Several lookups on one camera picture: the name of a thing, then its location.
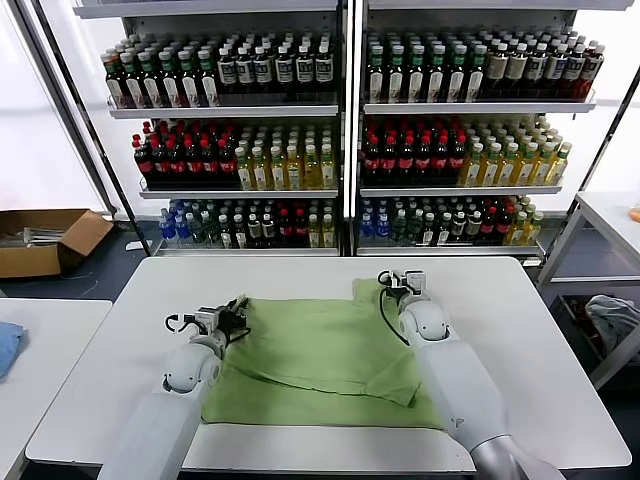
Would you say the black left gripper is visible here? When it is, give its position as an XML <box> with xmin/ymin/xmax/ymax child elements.
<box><xmin>218</xmin><ymin>296</ymin><xmax>251</xmax><ymax>346</ymax></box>

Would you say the green polo shirt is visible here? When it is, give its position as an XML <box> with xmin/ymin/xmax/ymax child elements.
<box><xmin>199</xmin><ymin>277</ymin><xmax>446</xmax><ymax>431</ymax></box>

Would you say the cola bottle red cap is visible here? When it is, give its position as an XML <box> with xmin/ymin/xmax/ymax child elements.
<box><xmin>362</xmin><ymin>134</ymin><xmax>382</xmax><ymax>186</ymax></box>
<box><xmin>167</xmin><ymin>139</ymin><xmax>188</xmax><ymax>189</ymax></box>
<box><xmin>133</xmin><ymin>135</ymin><xmax>155</xmax><ymax>189</ymax></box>
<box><xmin>218</xmin><ymin>138</ymin><xmax>239</xmax><ymax>189</ymax></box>
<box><xmin>201</xmin><ymin>139</ymin><xmax>222</xmax><ymax>189</ymax></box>
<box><xmin>431</xmin><ymin>134</ymin><xmax>450</xmax><ymax>186</ymax></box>
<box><xmin>380</xmin><ymin>134</ymin><xmax>399</xmax><ymax>186</ymax></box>
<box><xmin>278</xmin><ymin>209</ymin><xmax>295</xmax><ymax>248</ymax></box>
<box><xmin>414</xmin><ymin>134</ymin><xmax>433</xmax><ymax>186</ymax></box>
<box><xmin>150</xmin><ymin>139</ymin><xmax>171</xmax><ymax>189</ymax></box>
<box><xmin>397</xmin><ymin>134</ymin><xmax>416</xmax><ymax>186</ymax></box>
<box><xmin>480</xmin><ymin>207</ymin><xmax>498</xmax><ymax>246</ymax></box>
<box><xmin>448</xmin><ymin>134</ymin><xmax>467</xmax><ymax>186</ymax></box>
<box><xmin>294</xmin><ymin>209</ymin><xmax>310</xmax><ymax>248</ymax></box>
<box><xmin>496</xmin><ymin>206</ymin><xmax>514</xmax><ymax>246</ymax></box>
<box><xmin>184</xmin><ymin>139</ymin><xmax>205</xmax><ymax>189</ymax></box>

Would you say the yellow drink bottle green label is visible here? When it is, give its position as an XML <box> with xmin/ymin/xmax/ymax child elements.
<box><xmin>458</xmin><ymin>143</ymin><xmax>484</xmax><ymax>188</ymax></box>
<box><xmin>481</xmin><ymin>142</ymin><xmax>502</xmax><ymax>188</ymax></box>
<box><xmin>548</xmin><ymin>142</ymin><xmax>573</xmax><ymax>186</ymax></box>
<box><xmin>516</xmin><ymin>142</ymin><xmax>538</xmax><ymax>188</ymax></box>
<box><xmin>498</xmin><ymin>142</ymin><xmax>519</xmax><ymax>188</ymax></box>
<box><xmin>533</xmin><ymin>142</ymin><xmax>555</xmax><ymax>187</ymax></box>

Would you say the large white work table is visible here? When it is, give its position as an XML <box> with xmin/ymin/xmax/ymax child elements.
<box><xmin>24</xmin><ymin>256</ymin><xmax>632</xmax><ymax>474</ymax></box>

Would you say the dark storage bin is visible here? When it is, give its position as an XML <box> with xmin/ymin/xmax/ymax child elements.
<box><xmin>555</xmin><ymin>294</ymin><xmax>607</xmax><ymax>375</ymax></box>

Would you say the small white side table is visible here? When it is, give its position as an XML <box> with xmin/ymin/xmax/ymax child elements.
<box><xmin>0</xmin><ymin>298</ymin><xmax>114</xmax><ymax>480</ymax></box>

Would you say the grey shelf unit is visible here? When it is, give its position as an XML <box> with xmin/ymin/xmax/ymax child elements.
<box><xmin>351</xmin><ymin>0</ymin><xmax>634</xmax><ymax>268</ymax></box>
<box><xmin>72</xmin><ymin>0</ymin><xmax>353</xmax><ymax>259</ymax></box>

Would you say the metal parts bundle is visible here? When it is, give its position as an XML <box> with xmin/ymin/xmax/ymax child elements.
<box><xmin>22</xmin><ymin>227</ymin><xmax>66</xmax><ymax>248</ymax></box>

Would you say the grey crumpled garment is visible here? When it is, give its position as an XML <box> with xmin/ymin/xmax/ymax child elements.
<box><xmin>584</xmin><ymin>294</ymin><xmax>640</xmax><ymax>358</ymax></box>

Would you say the open cardboard box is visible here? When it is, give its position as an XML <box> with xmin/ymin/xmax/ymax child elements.
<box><xmin>0</xmin><ymin>208</ymin><xmax>115</xmax><ymax>279</ymax></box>

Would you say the dark bottle green cap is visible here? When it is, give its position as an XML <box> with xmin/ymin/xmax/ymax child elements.
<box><xmin>406</xmin><ymin>43</ymin><xmax>427</xmax><ymax>102</ymax></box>
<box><xmin>159</xmin><ymin>49</ymin><xmax>183</xmax><ymax>109</ymax></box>
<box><xmin>104</xmin><ymin>50</ymin><xmax>127</xmax><ymax>109</ymax></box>
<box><xmin>179</xmin><ymin>48</ymin><xmax>202</xmax><ymax>108</ymax></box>
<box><xmin>446</xmin><ymin>44</ymin><xmax>466</xmax><ymax>102</ymax></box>
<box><xmin>122</xmin><ymin>50</ymin><xmax>146</xmax><ymax>109</ymax></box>
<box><xmin>466</xmin><ymin>44</ymin><xmax>486</xmax><ymax>102</ymax></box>
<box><xmin>367</xmin><ymin>44</ymin><xmax>388</xmax><ymax>102</ymax></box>
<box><xmin>426</xmin><ymin>43</ymin><xmax>447</xmax><ymax>102</ymax></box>
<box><xmin>386</xmin><ymin>44</ymin><xmax>407</xmax><ymax>102</ymax></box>
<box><xmin>198</xmin><ymin>47</ymin><xmax>221</xmax><ymax>108</ymax></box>
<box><xmin>140</xmin><ymin>49</ymin><xmax>164</xmax><ymax>109</ymax></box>

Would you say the blue folded cloth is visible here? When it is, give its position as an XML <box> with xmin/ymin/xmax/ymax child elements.
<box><xmin>0</xmin><ymin>321</ymin><xmax>26</xmax><ymax>383</ymax></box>

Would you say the dark bottle white label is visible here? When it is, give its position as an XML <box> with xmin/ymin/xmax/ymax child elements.
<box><xmin>217</xmin><ymin>46</ymin><xmax>238</xmax><ymax>94</ymax></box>
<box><xmin>236</xmin><ymin>45</ymin><xmax>256</xmax><ymax>94</ymax></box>
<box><xmin>563</xmin><ymin>43</ymin><xmax>586</xmax><ymax>99</ymax></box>
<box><xmin>526</xmin><ymin>44</ymin><xmax>548</xmax><ymax>99</ymax></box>
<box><xmin>315</xmin><ymin>43</ymin><xmax>336</xmax><ymax>94</ymax></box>
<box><xmin>254</xmin><ymin>45</ymin><xmax>274</xmax><ymax>94</ymax></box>
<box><xmin>296</xmin><ymin>44</ymin><xmax>317</xmax><ymax>94</ymax></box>
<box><xmin>545</xmin><ymin>43</ymin><xmax>568</xmax><ymax>99</ymax></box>
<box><xmin>276</xmin><ymin>45</ymin><xmax>297</xmax><ymax>94</ymax></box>

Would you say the dark bottle beige label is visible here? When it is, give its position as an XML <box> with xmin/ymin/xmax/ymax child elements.
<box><xmin>486</xmin><ymin>44</ymin><xmax>510</xmax><ymax>99</ymax></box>
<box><xmin>507</xmin><ymin>42</ymin><xmax>530</xmax><ymax>99</ymax></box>

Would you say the reddish drink bottle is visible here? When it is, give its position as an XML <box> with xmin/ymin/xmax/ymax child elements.
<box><xmin>581</xmin><ymin>40</ymin><xmax>607</xmax><ymax>101</ymax></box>

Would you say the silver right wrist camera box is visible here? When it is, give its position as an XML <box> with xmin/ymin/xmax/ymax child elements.
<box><xmin>399</xmin><ymin>270</ymin><xmax>427</xmax><ymax>297</ymax></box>

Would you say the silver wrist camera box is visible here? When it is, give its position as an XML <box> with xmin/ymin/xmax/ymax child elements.
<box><xmin>399</xmin><ymin>270</ymin><xmax>427</xmax><ymax>297</ymax></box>
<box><xmin>192</xmin><ymin>309</ymin><xmax>221</xmax><ymax>334</ymax></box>

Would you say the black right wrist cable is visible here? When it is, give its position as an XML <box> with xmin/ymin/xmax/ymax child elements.
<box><xmin>378</xmin><ymin>269</ymin><xmax>411</xmax><ymax>346</ymax></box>

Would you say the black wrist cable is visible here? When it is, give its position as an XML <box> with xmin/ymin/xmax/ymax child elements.
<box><xmin>378</xmin><ymin>269</ymin><xmax>411</xmax><ymax>346</ymax></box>
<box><xmin>164</xmin><ymin>312</ymin><xmax>199</xmax><ymax>335</ymax></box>

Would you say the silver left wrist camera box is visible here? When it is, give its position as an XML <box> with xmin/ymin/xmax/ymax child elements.
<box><xmin>192</xmin><ymin>309</ymin><xmax>221</xmax><ymax>334</ymax></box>

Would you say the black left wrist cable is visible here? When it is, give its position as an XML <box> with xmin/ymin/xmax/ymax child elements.
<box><xmin>164</xmin><ymin>312</ymin><xmax>199</xmax><ymax>335</ymax></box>

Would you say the black slanted frame post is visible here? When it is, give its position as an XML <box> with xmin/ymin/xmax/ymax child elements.
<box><xmin>590</xmin><ymin>71</ymin><xmax>640</xmax><ymax>196</ymax></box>
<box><xmin>29</xmin><ymin>0</ymin><xmax>153</xmax><ymax>255</ymax></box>

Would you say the grey metal frame table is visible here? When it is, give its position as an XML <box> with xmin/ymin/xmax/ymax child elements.
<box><xmin>535</xmin><ymin>191</ymin><xmax>640</xmax><ymax>390</ymax></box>

